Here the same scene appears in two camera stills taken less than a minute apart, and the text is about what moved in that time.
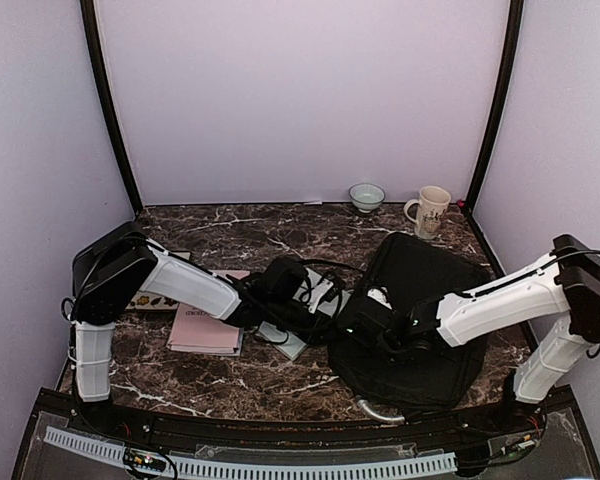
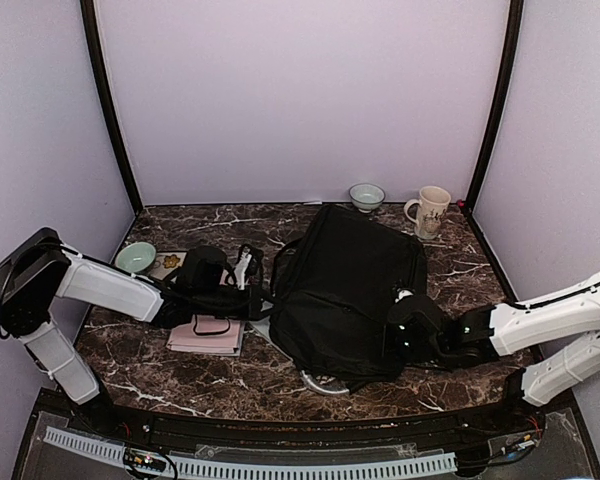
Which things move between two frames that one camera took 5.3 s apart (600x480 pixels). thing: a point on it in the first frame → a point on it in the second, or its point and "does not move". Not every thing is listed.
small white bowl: [366, 197] does not move
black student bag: [405, 272] → [333, 286]
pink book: [197, 332] does not move
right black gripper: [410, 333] does not move
